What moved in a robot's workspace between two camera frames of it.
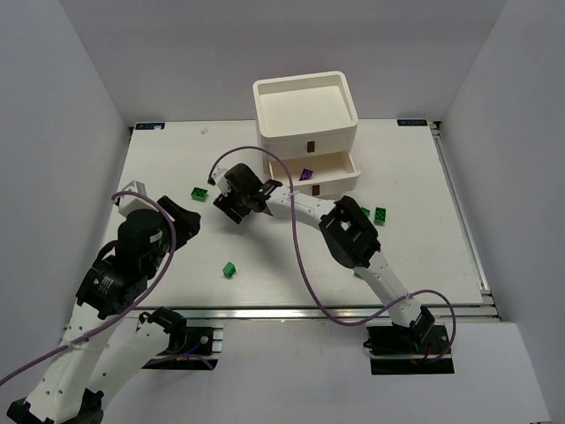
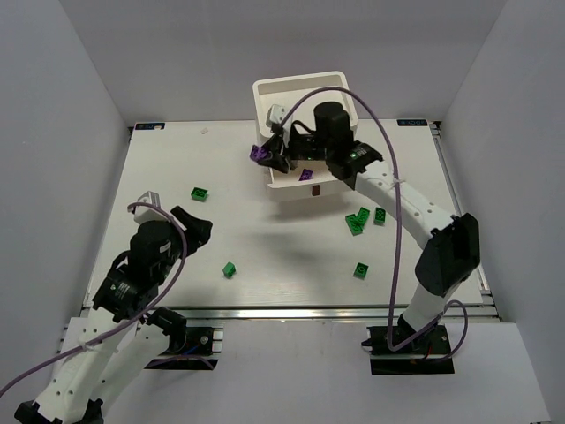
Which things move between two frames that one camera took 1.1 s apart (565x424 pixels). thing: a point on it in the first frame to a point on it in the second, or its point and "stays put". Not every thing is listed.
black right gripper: [230, 208] to [285, 150]
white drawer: [322, 175] stays put
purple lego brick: [305, 175] stays put
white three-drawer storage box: [306, 125] stays put
